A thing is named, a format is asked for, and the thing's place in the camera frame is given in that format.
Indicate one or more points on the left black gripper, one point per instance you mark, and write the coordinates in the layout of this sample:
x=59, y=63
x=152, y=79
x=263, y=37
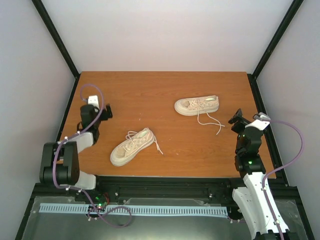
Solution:
x=105, y=116

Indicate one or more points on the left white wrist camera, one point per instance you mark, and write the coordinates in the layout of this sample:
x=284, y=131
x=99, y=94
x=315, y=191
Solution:
x=93, y=100

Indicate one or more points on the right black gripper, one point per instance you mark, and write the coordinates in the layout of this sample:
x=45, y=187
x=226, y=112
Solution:
x=238, y=116

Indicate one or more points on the left black frame post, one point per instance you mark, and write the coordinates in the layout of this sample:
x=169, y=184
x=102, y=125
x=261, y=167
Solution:
x=43, y=13

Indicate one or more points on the white lace sneaker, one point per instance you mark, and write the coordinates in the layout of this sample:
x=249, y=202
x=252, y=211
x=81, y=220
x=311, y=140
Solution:
x=202, y=105
x=134, y=143

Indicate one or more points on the black frame post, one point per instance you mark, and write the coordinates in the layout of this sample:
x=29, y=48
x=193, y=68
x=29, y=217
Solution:
x=43, y=13
x=284, y=24

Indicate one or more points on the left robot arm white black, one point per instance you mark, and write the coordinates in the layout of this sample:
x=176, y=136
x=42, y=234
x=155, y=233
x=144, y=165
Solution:
x=60, y=160

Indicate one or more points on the light blue cable duct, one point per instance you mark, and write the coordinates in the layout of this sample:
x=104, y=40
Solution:
x=136, y=210

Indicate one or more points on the right black frame post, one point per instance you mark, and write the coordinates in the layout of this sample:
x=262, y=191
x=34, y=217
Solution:
x=284, y=24

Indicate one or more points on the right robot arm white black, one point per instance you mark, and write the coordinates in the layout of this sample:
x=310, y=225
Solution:
x=255, y=199

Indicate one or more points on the black aluminium frame rail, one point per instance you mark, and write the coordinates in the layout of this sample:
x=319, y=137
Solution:
x=210, y=190

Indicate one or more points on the green lit circuit board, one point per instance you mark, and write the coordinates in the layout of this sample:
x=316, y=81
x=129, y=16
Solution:
x=102, y=201

